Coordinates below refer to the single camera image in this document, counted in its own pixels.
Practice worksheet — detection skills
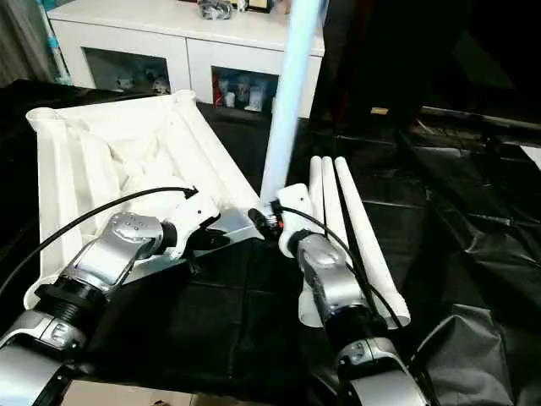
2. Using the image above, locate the white plastic table leg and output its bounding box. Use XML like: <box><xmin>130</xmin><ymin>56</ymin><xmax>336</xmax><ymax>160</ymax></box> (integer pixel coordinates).
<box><xmin>320</xmin><ymin>156</ymin><xmax>352</xmax><ymax>255</ymax></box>
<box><xmin>333</xmin><ymin>156</ymin><xmax>411</xmax><ymax>330</ymax></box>
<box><xmin>258</xmin><ymin>0</ymin><xmax>322</xmax><ymax>209</ymax></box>
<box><xmin>298</xmin><ymin>155</ymin><xmax>330</xmax><ymax>329</ymax></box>

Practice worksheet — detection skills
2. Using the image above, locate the white plastic table top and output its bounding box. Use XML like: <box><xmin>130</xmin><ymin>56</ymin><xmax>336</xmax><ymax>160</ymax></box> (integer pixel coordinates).
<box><xmin>23</xmin><ymin>89</ymin><xmax>263</xmax><ymax>312</ymax></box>

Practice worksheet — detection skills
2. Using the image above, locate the white glass-door cabinet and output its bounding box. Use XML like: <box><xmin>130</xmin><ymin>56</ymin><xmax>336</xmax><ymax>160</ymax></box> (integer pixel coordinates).
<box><xmin>46</xmin><ymin>0</ymin><xmax>326</xmax><ymax>120</ymax></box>

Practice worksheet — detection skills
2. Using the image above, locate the black table mat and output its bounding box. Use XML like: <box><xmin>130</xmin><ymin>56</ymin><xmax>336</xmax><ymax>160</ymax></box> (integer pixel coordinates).
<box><xmin>0</xmin><ymin>79</ymin><xmax>541</xmax><ymax>406</ymax></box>

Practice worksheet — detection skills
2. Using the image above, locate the black shiny bundle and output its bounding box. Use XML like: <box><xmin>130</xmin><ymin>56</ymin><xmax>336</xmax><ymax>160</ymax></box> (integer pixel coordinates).
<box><xmin>197</xmin><ymin>0</ymin><xmax>234</xmax><ymax>21</ymax></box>

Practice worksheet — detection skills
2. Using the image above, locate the black fabric covered furniture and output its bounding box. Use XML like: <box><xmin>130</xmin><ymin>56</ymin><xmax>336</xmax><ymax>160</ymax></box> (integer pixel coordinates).
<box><xmin>312</xmin><ymin>0</ymin><xmax>541</xmax><ymax>128</ymax></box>

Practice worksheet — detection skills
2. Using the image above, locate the long black pole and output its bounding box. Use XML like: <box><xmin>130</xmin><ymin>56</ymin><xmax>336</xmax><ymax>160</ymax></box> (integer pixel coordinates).
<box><xmin>418</xmin><ymin>105</ymin><xmax>541</xmax><ymax>137</ymax></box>

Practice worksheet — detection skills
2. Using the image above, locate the blue white pole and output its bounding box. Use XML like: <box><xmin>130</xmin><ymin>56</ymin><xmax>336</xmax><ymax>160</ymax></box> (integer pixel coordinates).
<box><xmin>41</xmin><ymin>0</ymin><xmax>74</xmax><ymax>86</ymax></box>

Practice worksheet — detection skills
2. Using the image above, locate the white flat board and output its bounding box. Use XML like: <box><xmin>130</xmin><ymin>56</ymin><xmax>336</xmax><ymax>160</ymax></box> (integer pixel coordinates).
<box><xmin>519</xmin><ymin>143</ymin><xmax>541</xmax><ymax>167</ymax></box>

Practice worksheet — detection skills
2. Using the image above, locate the grey curtain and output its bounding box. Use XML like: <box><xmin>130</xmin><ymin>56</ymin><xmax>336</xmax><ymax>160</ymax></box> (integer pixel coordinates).
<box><xmin>0</xmin><ymin>0</ymin><xmax>56</xmax><ymax>86</ymax></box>

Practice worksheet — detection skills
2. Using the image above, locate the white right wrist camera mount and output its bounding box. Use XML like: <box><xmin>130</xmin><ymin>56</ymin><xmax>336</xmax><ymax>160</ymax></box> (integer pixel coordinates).
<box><xmin>274</xmin><ymin>183</ymin><xmax>314</xmax><ymax>260</ymax></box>

